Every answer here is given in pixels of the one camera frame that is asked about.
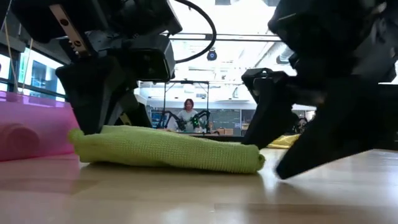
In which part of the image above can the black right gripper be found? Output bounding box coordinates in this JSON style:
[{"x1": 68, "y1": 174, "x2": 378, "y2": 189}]
[{"x1": 269, "y1": 0, "x2": 398, "y2": 94}]

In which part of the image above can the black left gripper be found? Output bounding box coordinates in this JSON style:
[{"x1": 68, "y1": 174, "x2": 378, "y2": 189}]
[{"x1": 11, "y1": 0, "x2": 183, "y2": 135}]

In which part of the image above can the yellow microfiber towel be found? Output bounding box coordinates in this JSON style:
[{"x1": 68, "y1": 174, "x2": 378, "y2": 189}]
[{"x1": 267, "y1": 133, "x2": 302, "y2": 149}]

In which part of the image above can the green microfiber towel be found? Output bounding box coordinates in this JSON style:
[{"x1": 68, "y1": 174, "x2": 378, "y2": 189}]
[{"x1": 68, "y1": 125, "x2": 266, "y2": 174}]

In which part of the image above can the pink tray mat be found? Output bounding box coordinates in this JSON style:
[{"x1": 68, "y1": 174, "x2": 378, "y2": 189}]
[{"x1": 0, "y1": 91, "x2": 80, "y2": 162}]

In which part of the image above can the person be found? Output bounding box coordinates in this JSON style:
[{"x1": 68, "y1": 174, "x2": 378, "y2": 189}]
[
  {"x1": 167, "y1": 98, "x2": 212, "y2": 133},
  {"x1": 294, "y1": 116, "x2": 309, "y2": 135}
]

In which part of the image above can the black metal rig frame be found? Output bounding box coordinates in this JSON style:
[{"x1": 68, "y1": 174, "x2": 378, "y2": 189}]
[{"x1": 161, "y1": 80, "x2": 210, "y2": 125}]

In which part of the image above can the black aluminium table frame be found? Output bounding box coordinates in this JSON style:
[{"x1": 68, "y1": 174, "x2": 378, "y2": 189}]
[{"x1": 186, "y1": 132, "x2": 249, "y2": 142}]

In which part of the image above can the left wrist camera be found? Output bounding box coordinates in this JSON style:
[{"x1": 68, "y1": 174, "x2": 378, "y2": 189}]
[{"x1": 124, "y1": 34, "x2": 177, "y2": 82}]

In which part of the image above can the yellow extension cord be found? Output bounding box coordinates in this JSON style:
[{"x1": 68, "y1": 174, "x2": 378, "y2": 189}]
[{"x1": 1, "y1": 18, "x2": 34, "y2": 94}]

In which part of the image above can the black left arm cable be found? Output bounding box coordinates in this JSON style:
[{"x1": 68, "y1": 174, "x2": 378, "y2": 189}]
[{"x1": 173, "y1": 0, "x2": 218, "y2": 65}]

